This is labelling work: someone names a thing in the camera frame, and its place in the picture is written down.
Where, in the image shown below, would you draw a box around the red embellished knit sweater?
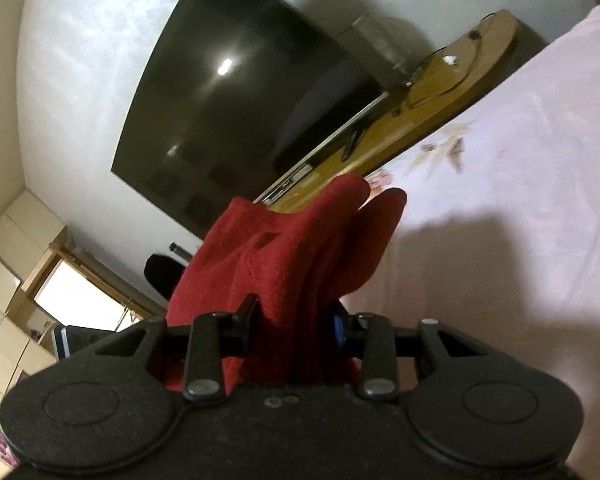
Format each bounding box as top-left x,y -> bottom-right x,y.
166,174 -> 407,389

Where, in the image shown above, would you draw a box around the bright window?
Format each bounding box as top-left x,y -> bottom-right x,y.
34,261 -> 140,332

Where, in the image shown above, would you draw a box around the black chair back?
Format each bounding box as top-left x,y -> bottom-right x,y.
144,254 -> 185,300

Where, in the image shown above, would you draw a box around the floral white bed sheet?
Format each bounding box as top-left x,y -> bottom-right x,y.
343,5 -> 600,479

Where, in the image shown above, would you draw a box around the cream wardrobe cabinets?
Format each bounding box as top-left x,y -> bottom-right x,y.
0,191 -> 65,479

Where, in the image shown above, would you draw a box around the silver set-top box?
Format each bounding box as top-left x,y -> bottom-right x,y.
262,164 -> 313,205

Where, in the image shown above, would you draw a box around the wooden TV stand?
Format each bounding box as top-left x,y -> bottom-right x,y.
255,10 -> 518,212

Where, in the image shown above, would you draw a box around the small white object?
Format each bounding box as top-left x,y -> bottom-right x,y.
442,54 -> 456,66

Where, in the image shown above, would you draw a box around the large black television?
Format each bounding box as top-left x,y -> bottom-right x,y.
111,0 -> 384,237

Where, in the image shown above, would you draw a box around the clear glass vase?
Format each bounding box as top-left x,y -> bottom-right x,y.
338,11 -> 413,88

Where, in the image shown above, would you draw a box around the black cable on stand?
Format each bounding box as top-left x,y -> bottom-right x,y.
404,12 -> 502,111

